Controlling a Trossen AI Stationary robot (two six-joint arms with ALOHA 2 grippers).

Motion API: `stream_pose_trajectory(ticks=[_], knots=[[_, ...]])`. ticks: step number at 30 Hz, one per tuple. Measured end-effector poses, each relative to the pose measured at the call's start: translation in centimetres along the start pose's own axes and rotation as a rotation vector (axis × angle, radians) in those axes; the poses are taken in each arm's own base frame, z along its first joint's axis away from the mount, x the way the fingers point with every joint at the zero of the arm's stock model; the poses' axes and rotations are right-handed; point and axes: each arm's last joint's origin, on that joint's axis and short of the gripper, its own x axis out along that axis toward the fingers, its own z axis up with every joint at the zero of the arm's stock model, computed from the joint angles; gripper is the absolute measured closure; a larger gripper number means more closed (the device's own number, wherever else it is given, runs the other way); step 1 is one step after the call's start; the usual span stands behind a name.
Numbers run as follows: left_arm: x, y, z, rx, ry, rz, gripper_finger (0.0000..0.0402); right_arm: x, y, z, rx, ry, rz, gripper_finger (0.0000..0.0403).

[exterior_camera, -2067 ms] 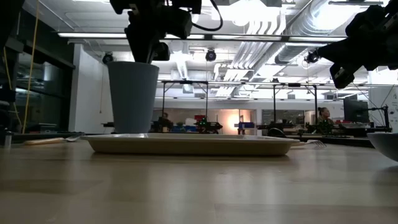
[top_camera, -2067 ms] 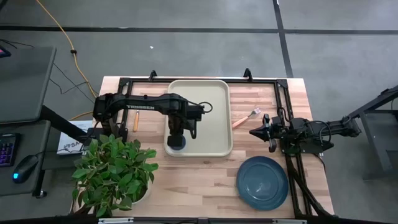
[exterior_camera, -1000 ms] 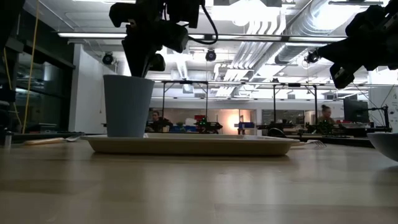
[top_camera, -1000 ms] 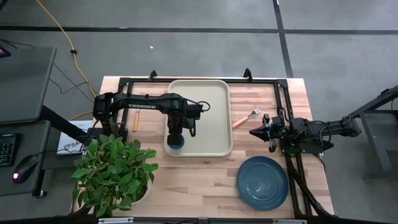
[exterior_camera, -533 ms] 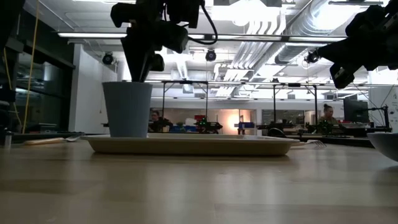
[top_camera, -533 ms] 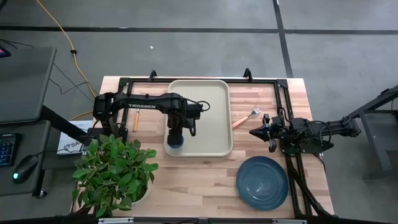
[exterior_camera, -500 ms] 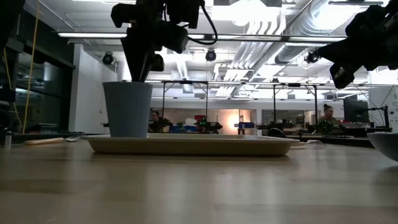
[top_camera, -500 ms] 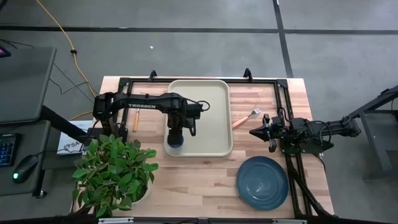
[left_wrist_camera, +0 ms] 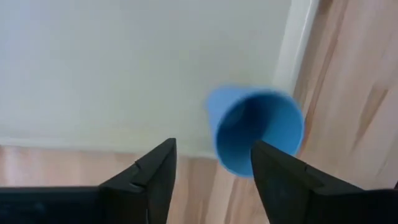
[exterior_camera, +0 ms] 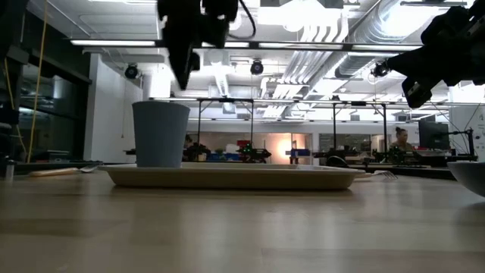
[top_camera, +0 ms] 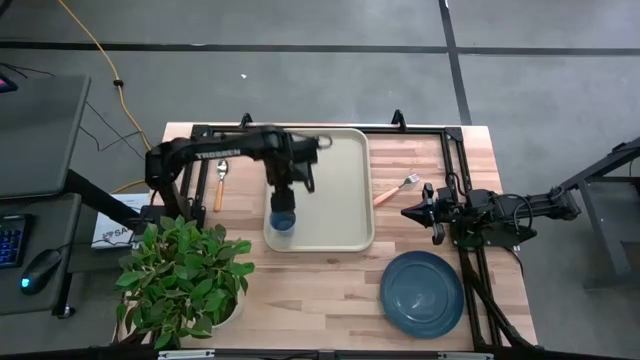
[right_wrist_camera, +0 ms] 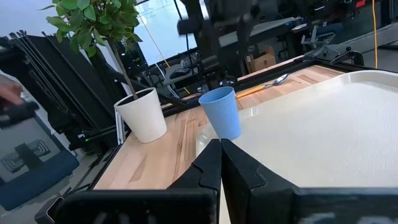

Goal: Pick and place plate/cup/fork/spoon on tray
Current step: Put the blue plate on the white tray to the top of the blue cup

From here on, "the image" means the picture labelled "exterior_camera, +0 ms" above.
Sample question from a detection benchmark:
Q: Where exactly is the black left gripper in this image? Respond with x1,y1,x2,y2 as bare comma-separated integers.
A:
157,0,204,91

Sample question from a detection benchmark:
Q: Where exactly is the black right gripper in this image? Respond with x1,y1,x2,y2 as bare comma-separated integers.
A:
386,36,477,109

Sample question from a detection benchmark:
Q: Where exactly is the wooden handled metal fork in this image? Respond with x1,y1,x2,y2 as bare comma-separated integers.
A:
355,170,399,180

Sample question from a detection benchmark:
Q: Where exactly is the blue ceramic plate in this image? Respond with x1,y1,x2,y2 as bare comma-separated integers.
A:
446,161,485,198

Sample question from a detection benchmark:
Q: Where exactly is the wooden handled metal spoon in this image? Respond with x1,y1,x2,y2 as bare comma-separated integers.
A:
29,164,100,178

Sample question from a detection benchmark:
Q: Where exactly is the blue ceramic cup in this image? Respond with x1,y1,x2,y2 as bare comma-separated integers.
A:
131,100,191,168

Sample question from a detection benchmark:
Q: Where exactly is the beige plastic tray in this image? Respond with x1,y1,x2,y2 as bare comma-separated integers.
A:
99,162,367,191

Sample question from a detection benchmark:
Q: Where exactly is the black computer monitor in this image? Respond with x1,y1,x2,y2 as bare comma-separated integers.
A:
418,120,451,151

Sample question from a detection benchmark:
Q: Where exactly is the person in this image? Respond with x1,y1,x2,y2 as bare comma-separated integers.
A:
390,127,416,152

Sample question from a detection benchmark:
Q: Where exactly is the black overhead light bar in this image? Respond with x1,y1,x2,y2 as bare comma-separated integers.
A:
67,37,424,52

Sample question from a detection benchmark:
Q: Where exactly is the black rounded object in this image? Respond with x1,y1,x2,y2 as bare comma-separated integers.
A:
326,155,350,168

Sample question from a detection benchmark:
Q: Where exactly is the small grey cylinder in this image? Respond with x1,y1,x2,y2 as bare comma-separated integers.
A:
4,158,16,181

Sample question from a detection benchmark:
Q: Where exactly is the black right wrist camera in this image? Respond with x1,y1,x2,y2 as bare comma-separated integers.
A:
421,5,473,45

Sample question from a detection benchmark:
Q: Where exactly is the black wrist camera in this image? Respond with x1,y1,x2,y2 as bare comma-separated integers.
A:
421,5,473,45
200,0,240,49

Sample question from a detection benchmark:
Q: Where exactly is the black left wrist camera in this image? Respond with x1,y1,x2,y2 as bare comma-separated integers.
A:
200,0,240,49

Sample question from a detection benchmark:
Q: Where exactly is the silver ventilation duct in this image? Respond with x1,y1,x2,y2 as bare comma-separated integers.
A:
335,0,429,79

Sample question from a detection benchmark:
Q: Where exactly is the black background rig frame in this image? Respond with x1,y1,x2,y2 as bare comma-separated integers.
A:
332,101,389,153
196,97,255,153

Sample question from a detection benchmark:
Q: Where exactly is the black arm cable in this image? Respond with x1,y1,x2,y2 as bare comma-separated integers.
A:
226,0,258,41

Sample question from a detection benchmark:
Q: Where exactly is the yellow extension cable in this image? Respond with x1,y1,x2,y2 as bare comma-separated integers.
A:
2,0,49,165

